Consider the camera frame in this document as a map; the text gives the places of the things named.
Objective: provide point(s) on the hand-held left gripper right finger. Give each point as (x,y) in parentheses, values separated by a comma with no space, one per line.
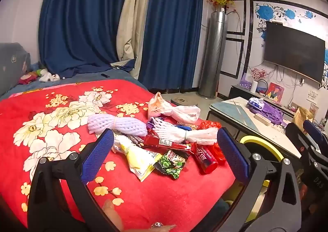
(233,155)

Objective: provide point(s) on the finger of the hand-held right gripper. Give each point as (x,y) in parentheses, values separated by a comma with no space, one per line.
(315,129)
(296,137)

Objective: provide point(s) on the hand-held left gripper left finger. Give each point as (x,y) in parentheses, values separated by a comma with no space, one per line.
(98,155)

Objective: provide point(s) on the yellow rimmed trash bin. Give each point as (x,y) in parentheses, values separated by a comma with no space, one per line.
(256,139)

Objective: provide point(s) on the red tube snack packet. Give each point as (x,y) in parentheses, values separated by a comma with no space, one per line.
(205,161)

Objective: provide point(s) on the lavender foam fruit net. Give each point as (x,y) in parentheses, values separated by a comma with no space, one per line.
(115,124)

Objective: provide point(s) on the yellow snack packet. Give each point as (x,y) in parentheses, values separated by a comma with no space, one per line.
(135,157)

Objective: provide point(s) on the red plastic bag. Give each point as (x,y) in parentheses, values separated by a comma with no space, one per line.
(207,125)

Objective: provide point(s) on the green pea snack packet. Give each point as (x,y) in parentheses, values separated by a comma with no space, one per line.
(171,164)

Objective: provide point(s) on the white foam fruit net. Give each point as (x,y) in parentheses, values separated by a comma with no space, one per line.
(174,132)

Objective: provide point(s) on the white plastic bag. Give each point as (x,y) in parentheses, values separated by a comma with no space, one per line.
(179,114)

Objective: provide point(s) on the person's left hand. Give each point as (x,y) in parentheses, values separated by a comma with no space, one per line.
(111,211)

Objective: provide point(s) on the brown paper bag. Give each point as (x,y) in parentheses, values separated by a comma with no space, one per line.
(302,118)

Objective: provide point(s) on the purple plastic bag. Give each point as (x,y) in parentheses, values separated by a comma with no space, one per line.
(271,114)

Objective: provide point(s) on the white power strip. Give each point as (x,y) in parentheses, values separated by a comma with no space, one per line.
(262,119)

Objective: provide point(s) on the dark chocolate bar wrapper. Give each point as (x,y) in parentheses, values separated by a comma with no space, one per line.
(135,140)

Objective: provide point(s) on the red framed painting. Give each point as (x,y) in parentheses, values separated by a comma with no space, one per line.
(275,92)

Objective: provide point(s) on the blue and white tissue pack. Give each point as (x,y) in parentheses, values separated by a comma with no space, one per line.
(255,102)

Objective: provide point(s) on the purple snack wrapper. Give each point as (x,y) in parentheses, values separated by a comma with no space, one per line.
(150,125)

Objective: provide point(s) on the round blue ornament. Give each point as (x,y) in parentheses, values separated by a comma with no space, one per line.
(262,88)

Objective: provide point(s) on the black television stand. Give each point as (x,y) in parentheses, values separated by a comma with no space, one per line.
(238,91)

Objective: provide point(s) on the white vase with red flowers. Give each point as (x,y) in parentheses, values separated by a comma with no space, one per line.
(253,86)

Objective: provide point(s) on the red snack bar wrapper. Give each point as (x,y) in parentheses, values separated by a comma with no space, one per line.
(164,142)

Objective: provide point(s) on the purple patterned box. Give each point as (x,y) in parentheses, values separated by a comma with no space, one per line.
(245,81)

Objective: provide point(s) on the blue bedsheet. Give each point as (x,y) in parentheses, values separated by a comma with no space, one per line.
(84,78)

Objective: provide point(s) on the red floral blanket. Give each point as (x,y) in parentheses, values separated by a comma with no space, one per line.
(166,196)

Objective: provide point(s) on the black remote control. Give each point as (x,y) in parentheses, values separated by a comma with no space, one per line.
(105,75)

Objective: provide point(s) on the black flat television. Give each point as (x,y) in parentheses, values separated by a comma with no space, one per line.
(294,50)

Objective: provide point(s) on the white plush toy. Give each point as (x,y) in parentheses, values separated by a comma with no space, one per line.
(48,75)

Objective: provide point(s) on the silver standing air conditioner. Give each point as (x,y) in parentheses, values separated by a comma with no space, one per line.
(212,55)

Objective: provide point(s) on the red plush toy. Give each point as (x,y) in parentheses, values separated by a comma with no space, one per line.
(27,78)

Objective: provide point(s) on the narrow blue curtain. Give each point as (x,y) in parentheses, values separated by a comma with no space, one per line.
(171,29)

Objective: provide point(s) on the wide blue curtain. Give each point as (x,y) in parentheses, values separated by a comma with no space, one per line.
(76,17)

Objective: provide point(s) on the beige curtain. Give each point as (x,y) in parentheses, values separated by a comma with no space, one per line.
(133,17)

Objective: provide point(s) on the blue flower wall decal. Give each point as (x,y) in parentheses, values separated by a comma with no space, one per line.
(265,11)

